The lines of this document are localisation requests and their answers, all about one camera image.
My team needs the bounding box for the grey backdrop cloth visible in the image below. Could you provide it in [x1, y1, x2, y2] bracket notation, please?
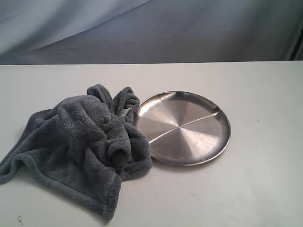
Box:
[0, 0, 303, 65]

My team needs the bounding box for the round stainless steel plate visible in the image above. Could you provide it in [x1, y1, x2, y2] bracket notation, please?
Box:
[134, 91, 231, 166]

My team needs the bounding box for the black stand pole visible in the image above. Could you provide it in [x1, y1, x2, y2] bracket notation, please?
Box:
[289, 29, 303, 61]

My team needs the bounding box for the grey fleece towel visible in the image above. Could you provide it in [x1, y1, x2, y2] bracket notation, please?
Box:
[0, 84, 152, 221]

